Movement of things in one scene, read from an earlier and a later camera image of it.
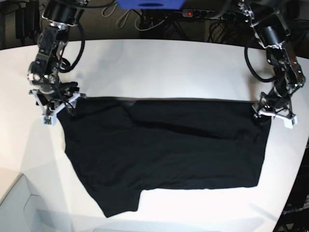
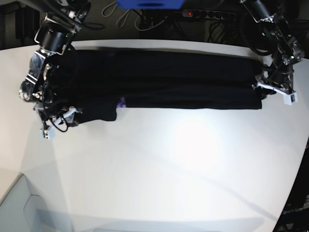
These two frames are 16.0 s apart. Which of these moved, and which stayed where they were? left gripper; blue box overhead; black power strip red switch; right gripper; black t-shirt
Moved: right gripper; black t-shirt; left gripper
Stayed: blue box overhead; black power strip red switch
